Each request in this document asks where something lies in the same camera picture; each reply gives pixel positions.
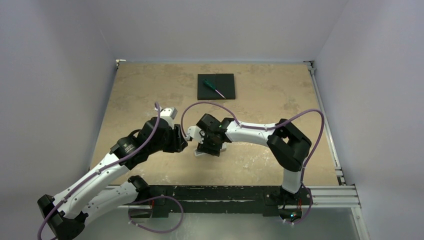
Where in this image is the white remote control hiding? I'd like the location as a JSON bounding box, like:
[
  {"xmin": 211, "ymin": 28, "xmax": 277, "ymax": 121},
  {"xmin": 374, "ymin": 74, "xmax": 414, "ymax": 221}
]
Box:
[{"xmin": 194, "ymin": 143, "xmax": 227, "ymax": 157}]

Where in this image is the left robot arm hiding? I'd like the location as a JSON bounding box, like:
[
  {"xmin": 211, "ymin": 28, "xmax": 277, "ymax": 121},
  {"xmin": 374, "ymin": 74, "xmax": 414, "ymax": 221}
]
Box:
[{"xmin": 37, "ymin": 116, "xmax": 188, "ymax": 240}]

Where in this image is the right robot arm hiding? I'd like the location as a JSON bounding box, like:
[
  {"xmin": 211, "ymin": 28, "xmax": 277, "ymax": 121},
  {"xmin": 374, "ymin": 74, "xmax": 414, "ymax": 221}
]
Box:
[{"xmin": 187, "ymin": 113, "xmax": 312, "ymax": 204}]

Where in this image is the black foam pad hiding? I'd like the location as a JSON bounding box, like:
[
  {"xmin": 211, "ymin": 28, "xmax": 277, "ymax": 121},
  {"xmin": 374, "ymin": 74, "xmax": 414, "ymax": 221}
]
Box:
[{"xmin": 197, "ymin": 73, "xmax": 236, "ymax": 101}]

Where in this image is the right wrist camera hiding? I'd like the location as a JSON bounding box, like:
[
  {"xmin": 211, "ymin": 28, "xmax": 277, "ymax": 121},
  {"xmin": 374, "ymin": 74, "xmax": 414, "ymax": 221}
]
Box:
[{"xmin": 185, "ymin": 126, "xmax": 203, "ymax": 142}]

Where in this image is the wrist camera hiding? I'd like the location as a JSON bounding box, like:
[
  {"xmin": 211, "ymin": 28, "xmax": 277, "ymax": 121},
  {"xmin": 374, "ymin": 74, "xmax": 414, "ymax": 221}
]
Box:
[
  {"xmin": 160, "ymin": 107, "xmax": 178, "ymax": 129},
  {"xmin": 185, "ymin": 126, "xmax": 203, "ymax": 142}
]

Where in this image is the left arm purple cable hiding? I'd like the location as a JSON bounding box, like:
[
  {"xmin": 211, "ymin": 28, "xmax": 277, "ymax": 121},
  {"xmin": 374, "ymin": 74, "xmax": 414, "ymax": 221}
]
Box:
[{"xmin": 37, "ymin": 101, "xmax": 163, "ymax": 240}]

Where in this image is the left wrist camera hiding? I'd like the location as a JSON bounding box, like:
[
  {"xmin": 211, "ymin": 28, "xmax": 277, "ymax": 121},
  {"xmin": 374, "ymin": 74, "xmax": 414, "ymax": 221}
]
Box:
[{"xmin": 160, "ymin": 107, "xmax": 178, "ymax": 129}]

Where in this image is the green handled screwdriver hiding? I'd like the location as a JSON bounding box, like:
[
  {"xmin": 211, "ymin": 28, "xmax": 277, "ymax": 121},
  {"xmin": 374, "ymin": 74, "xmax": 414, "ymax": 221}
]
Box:
[{"xmin": 202, "ymin": 79, "xmax": 226, "ymax": 99}]

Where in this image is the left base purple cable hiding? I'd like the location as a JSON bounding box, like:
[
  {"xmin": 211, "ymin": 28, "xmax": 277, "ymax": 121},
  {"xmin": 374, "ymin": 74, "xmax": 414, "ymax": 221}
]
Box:
[{"xmin": 127, "ymin": 195, "xmax": 185, "ymax": 234}]

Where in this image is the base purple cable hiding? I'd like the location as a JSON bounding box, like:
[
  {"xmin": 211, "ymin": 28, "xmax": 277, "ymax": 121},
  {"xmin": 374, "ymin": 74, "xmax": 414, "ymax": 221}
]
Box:
[
  {"xmin": 127, "ymin": 195, "xmax": 185, "ymax": 234},
  {"xmin": 281, "ymin": 185, "xmax": 314, "ymax": 226}
]

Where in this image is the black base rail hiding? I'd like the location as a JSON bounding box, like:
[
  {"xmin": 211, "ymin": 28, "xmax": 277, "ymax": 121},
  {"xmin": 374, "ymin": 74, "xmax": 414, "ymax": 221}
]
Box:
[{"xmin": 138, "ymin": 185, "xmax": 313, "ymax": 221}]

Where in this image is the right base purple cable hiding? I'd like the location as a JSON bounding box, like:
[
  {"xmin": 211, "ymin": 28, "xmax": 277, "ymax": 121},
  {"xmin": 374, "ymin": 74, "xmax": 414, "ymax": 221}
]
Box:
[{"xmin": 281, "ymin": 185, "xmax": 314, "ymax": 226}]

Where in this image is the aluminium frame rail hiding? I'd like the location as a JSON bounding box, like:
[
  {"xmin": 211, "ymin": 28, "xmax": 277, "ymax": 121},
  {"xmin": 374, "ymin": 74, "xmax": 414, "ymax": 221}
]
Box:
[{"xmin": 304, "ymin": 60, "xmax": 345, "ymax": 185}]

